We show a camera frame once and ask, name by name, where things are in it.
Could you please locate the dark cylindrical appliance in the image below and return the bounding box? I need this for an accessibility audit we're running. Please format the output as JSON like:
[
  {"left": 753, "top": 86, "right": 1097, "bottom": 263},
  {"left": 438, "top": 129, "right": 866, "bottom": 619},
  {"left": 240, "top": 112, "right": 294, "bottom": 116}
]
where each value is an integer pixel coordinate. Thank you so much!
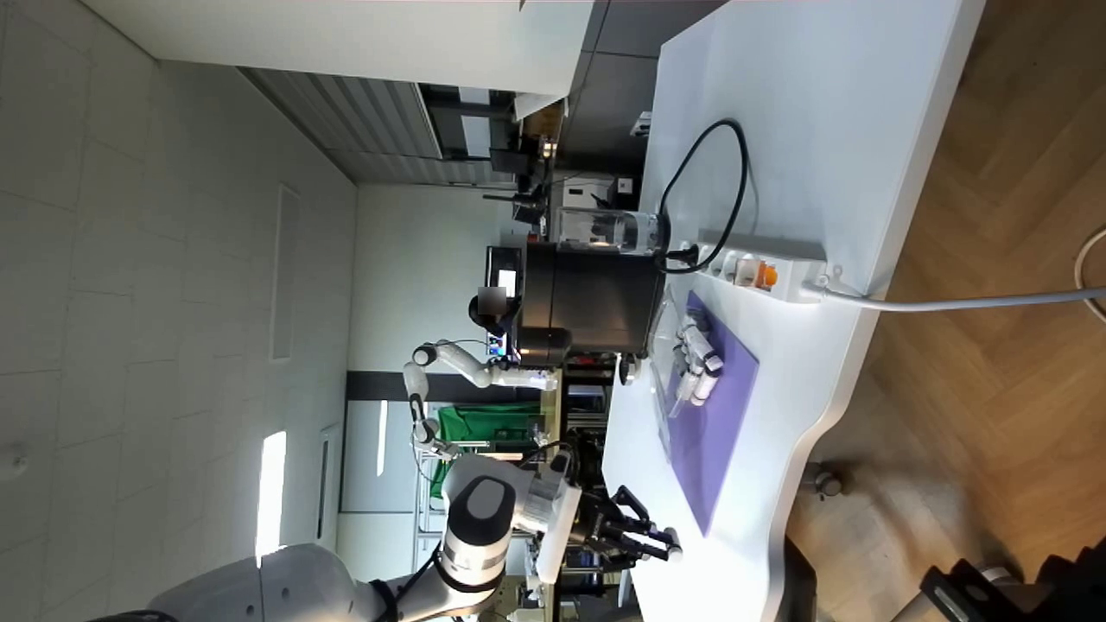
[{"left": 518, "top": 239, "right": 675, "bottom": 362}]

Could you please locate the clear plastic container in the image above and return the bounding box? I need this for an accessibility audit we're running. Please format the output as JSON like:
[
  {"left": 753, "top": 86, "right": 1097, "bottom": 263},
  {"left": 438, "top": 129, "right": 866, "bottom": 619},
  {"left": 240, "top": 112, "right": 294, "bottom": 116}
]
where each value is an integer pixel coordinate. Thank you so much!
[{"left": 651, "top": 318, "right": 732, "bottom": 423}]

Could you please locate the black power cable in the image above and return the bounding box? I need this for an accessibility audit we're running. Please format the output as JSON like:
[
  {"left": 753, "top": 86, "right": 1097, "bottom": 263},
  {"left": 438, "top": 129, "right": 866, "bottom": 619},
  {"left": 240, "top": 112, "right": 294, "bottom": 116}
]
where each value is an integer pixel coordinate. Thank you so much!
[{"left": 655, "top": 119, "right": 753, "bottom": 277}]

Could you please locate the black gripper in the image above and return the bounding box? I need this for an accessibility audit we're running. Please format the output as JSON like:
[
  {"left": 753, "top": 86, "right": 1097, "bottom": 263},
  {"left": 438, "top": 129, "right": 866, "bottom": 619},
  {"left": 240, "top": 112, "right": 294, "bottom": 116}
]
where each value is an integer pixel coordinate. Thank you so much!
[{"left": 566, "top": 484, "right": 688, "bottom": 571}]

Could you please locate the grey power strip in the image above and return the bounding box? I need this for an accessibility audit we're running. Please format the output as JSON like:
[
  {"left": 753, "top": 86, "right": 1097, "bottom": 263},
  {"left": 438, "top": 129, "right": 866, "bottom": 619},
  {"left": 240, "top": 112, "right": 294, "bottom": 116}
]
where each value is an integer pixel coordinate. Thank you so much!
[{"left": 710, "top": 225, "right": 836, "bottom": 295}]

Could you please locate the white countertop machine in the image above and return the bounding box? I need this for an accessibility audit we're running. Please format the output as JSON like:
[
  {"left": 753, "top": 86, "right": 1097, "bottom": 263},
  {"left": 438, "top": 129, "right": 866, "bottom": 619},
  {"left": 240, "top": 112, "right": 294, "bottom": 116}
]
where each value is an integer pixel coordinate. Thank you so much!
[{"left": 543, "top": 169, "right": 648, "bottom": 254}]

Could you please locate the green board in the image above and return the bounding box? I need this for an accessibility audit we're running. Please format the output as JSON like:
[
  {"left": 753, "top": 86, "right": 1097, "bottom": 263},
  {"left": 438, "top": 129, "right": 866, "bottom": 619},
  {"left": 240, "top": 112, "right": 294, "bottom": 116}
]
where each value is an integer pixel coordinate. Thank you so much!
[{"left": 429, "top": 397, "right": 548, "bottom": 462}]

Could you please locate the white overhead cabinet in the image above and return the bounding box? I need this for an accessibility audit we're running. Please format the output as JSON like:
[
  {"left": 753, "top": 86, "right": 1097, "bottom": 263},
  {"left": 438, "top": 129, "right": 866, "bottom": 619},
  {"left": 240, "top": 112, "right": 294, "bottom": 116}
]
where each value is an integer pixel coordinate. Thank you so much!
[{"left": 81, "top": 0, "right": 597, "bottom": 103}]

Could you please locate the white cable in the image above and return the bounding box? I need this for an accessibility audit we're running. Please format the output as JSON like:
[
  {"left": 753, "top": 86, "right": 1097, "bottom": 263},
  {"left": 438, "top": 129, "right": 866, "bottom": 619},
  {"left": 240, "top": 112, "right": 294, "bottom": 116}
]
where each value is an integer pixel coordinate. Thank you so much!
[{"left": 798, "top": 225, "right": 1106, "bottom": 318}]

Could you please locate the purple mat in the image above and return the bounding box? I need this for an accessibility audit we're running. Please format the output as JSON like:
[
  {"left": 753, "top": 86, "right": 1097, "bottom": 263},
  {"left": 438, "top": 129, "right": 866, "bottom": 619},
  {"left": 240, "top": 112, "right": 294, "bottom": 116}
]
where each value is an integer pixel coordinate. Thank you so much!
[{"left": 655, "top": 292, "right": 765, "bottom": 544}]

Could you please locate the black display device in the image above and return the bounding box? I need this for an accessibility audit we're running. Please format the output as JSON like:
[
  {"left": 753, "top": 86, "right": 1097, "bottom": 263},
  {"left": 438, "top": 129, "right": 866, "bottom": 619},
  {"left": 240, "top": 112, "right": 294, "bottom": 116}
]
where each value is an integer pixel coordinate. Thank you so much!
[{"left": 467, "top": 241, "right": 530, "bottom": 338}]

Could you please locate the dark storage shelf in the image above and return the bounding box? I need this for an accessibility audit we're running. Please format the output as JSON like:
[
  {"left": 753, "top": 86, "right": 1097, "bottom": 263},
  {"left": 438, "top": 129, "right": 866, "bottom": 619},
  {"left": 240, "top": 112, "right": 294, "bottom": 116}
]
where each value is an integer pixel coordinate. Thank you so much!
[{"left": 552, "top": 355, "right": 633, "bottom": 489}]

